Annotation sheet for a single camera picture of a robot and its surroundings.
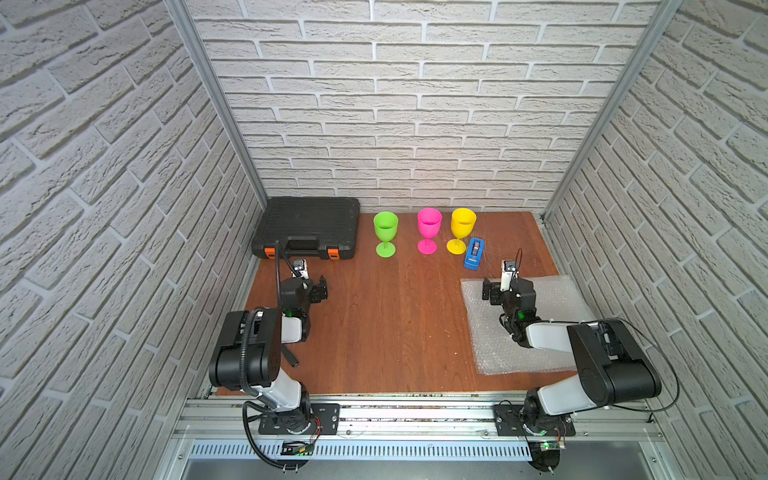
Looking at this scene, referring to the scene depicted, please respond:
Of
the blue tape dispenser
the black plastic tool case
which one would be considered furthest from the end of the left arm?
the blue tape dispenser

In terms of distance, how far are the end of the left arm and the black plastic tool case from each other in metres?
0.14

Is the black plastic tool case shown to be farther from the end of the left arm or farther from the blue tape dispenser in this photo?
the blue tape dispenser

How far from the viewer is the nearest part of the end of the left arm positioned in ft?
2.40

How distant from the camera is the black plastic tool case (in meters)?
1.03
